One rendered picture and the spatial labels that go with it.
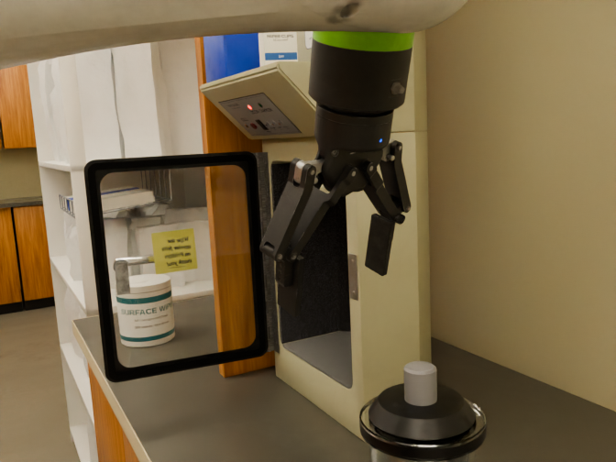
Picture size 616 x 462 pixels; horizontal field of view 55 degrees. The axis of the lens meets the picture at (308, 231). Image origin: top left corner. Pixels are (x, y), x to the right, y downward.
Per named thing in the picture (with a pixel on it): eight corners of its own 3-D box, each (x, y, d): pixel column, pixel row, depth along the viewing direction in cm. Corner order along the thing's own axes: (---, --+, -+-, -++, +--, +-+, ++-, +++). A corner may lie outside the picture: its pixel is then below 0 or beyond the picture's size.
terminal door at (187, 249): (269, 355, 117) (256, 150, 111) (105, 384, 107) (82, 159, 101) (268, 354, 118) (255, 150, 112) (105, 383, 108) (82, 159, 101)
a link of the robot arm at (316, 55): (371, 57, 48) (441, 48, 54) (280, 30, 56) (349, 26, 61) (362, 128, 51) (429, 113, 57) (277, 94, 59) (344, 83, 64)
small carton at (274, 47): (291, 72, 93) (290, 33, 93) (298, 69, 89) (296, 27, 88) (260, 73, 92) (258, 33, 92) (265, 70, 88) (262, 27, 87)
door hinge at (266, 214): (274, 349, 119) (262, 151, 113) (280, 353, 117) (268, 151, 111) (267, 351, 119) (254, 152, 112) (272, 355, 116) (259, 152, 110)
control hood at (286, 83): (260, 139, 113) (258, 84, 111) (355, 134, 85) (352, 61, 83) (203, 142, 108) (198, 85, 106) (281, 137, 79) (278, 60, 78)
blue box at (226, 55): (258, 83, 109) (255, 33, 108) (281, 78, 101) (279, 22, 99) (205, 83, 105) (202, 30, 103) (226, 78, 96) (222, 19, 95)
